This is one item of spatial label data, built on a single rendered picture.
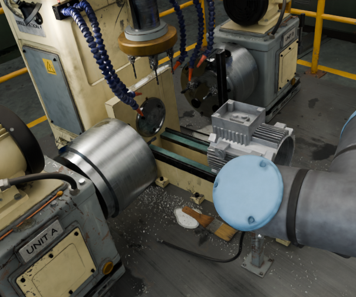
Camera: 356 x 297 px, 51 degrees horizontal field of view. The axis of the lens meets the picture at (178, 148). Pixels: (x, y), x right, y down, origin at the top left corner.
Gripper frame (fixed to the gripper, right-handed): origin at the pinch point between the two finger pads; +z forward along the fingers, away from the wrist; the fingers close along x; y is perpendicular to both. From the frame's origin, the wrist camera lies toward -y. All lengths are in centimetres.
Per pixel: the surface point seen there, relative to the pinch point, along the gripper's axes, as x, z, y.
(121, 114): -10, 11, 71
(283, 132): -21.4, 19.8, 20.8
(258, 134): -18.4, 17.5, 26.3
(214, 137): -13.3, 15.7, 37.8
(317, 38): -160, 225, 100
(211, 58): -42, 29, 59
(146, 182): 7, 9, 49
